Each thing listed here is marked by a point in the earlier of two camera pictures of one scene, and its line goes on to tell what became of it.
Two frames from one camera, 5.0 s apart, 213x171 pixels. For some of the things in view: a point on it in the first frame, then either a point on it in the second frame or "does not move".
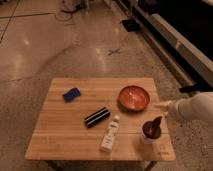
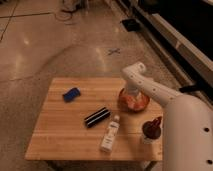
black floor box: (131, 25) does not move
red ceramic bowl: (133, 99) does not move
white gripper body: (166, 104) → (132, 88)
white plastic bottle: (110, 135) does not move
